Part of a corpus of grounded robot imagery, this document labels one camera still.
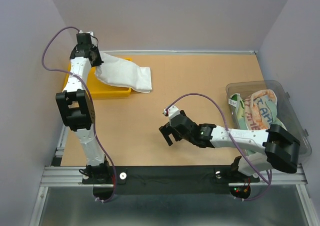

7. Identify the white terry towel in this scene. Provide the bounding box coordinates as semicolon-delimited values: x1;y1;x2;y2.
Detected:
95;52;153;93

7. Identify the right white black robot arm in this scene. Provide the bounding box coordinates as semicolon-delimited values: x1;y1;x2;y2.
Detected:
159;110;300;181

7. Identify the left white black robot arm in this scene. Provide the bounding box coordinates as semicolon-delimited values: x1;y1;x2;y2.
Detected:
55;32;112;184

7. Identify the yellow plastic tray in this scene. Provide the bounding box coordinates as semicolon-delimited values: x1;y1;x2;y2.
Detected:
62;57;131;99

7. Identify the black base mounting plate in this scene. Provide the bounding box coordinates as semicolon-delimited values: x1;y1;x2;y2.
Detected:
79;165;259;195

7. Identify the orange and green printed towel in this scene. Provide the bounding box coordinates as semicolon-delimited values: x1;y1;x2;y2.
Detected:
228;89;285;130

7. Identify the clear plastic storage bin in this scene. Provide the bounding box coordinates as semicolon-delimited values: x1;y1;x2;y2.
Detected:
225;79;313;165

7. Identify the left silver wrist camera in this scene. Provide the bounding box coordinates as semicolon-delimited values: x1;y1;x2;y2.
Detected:
78;30;94;37

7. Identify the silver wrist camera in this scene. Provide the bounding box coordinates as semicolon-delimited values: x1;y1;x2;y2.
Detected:
163;105;180;118
78;30;94;37

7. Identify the aluminium rail back edge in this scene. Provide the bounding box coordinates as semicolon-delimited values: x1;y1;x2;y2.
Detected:
101;50;257;56

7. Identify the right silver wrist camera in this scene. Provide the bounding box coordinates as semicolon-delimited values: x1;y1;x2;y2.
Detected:
163;105;180;118

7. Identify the aluminium frame rail front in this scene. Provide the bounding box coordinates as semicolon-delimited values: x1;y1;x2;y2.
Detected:
40;165;308;187

